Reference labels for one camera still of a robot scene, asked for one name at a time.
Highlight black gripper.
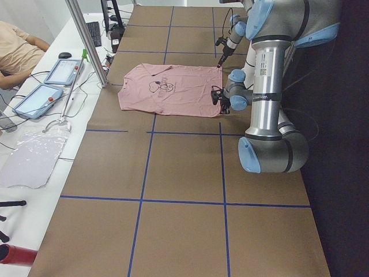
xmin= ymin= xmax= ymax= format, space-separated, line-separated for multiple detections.
xmin=217 ymin=47 xmax=234 ymax=67
xmin=219 ymin=96 xmax=231 ymax=113

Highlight seated person beige shirt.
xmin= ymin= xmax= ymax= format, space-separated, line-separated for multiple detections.
xmin=1 ymin=21 xmax=50 ymax=90

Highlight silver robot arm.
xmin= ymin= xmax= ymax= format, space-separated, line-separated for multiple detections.
xmin=212 ymin=1 xmax=342 ymax=173
xmin=215 ymin=14 xmax=248 ymax=68

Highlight metal reacher grabber tool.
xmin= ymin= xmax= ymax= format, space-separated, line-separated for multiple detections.
xmin=42 ymin=49 xmax=87 ymax=133

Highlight folded cloth in plastic bag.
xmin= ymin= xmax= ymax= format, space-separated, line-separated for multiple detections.
xmin=1 ymin=126 xmax=70 ymax=189

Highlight pink Snoopy t-shirt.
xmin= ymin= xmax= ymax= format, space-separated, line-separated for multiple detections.
xmin=118 ymin=63 xmax=223 ymax=118

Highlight black tripod legs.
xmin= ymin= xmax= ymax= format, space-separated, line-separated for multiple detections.
xmin=0 ymin=200 xmax=27 ymax=243

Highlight aluminium frame post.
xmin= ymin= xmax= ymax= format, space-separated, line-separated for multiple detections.
xmin=65 ymin=0 xmax=108 ymax=88

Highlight red cylinder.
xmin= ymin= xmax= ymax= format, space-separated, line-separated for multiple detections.
xmin=1 ymin=244 xmax=37 ymax=267

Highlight teach pendant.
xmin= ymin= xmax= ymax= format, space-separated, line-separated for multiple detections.
xmin=44 ymin=59 xmax=83 ymax=85
xmin=13 ymin=84 xmax=63 ymax=119

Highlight black keyboard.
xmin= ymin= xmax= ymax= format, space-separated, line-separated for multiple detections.
xmin=86 ymin=21 xmax=101 ymax=47

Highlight far teach pendant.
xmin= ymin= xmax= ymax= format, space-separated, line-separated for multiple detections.
xmin=44 ymin=59 xmax=83 ymax=85

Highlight black computer mouse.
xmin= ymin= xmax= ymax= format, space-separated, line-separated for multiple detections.
xmin=58 ymin=52 xmax=72 ymax=59

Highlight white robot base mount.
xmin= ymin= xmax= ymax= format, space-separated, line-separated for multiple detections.
xmin=242 ymin=45 xmax=256 ymax=89

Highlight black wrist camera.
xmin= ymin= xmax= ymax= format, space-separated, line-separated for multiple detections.
xmin=215 ymin=36 xmax=228 ymax=47
xmin=210 ymin=85 xmax=224 ymax=105

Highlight near teach pendant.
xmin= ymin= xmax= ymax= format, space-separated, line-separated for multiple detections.
xmin=13 ymin=84 xmax=63 ymax=119

